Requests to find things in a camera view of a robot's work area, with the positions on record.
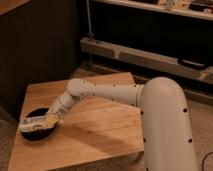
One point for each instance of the black handle object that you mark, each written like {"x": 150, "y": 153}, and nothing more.
{"x": 192, "y": 65}

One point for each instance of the wooden shelf with items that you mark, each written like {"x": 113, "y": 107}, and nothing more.
{"x": 185, "y": 8}

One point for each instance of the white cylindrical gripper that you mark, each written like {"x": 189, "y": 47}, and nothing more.
{"x": 59, "y": 107}

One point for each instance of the black ceramic bowl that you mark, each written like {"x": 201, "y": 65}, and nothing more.
{"x": 35, "y": 134}

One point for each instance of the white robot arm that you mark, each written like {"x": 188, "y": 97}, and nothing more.
{"x": 167, "y": 132}

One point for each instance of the metal vertical pipe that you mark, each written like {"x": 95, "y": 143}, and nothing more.
{"x": 90, "y": 32}

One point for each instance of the wooden table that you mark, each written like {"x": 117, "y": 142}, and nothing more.
{"x": 94, "y": 129}

